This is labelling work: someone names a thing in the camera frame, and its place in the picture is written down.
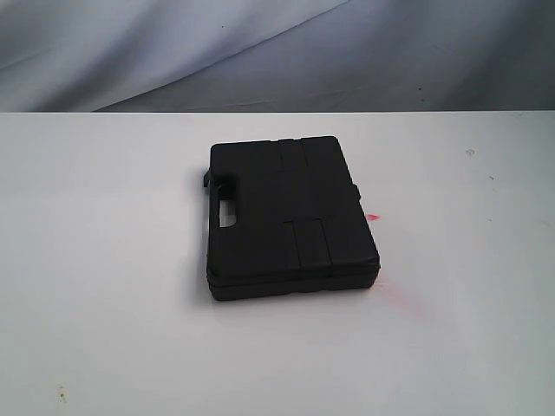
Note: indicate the black plastic carry case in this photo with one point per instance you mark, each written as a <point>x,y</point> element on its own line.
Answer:
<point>285,217</point>

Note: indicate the white backdrop cloth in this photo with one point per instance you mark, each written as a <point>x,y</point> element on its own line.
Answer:
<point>276,56</point>

